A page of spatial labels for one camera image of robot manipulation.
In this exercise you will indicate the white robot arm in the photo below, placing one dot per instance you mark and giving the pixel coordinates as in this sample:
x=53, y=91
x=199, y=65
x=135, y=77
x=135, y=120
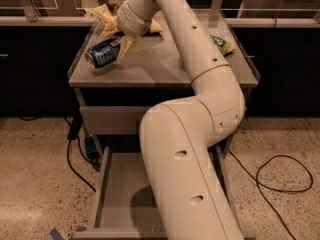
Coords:
x=188, y=194

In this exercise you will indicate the closed grey top drawer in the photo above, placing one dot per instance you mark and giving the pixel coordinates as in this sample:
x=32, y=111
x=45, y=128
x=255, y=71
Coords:
x=112, y=120

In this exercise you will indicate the blue power adapter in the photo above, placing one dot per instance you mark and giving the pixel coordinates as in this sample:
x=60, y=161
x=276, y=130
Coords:
x=91, y=150

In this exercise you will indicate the blue pepsi can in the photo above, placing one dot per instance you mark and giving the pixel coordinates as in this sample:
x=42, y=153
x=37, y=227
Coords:
x=103, y=53

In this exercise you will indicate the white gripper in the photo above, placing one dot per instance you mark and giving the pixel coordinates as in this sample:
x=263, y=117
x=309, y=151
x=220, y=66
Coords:
x=131, y=24

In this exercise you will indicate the green chip bag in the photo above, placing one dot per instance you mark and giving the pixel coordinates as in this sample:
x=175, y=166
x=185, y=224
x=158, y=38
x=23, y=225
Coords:
x=224, y=46

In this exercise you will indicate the open grey middle drawer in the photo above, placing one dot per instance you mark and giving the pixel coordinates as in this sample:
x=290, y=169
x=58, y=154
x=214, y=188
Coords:
x=124, y=206

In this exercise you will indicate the brown yellow chip bag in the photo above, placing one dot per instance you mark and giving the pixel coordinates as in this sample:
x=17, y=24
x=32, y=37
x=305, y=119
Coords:
x=106, y=12

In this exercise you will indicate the blue tape on floor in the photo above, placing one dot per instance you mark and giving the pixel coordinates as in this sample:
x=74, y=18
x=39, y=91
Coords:
x=56, y=235

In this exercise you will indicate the grey drawer cabinet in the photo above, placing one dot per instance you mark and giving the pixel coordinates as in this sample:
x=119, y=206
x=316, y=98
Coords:
x=150, y=64

